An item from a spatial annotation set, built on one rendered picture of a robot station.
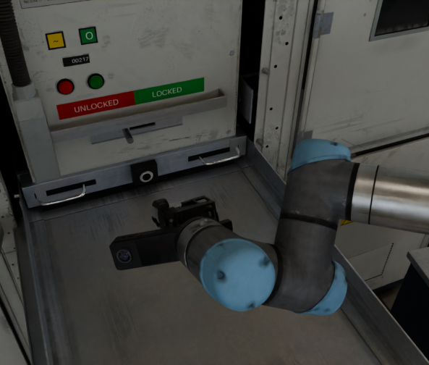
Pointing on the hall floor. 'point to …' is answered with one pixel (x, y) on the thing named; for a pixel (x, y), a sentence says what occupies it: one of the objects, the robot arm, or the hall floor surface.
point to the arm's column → (425, 320)
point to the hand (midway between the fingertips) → (153, 216)
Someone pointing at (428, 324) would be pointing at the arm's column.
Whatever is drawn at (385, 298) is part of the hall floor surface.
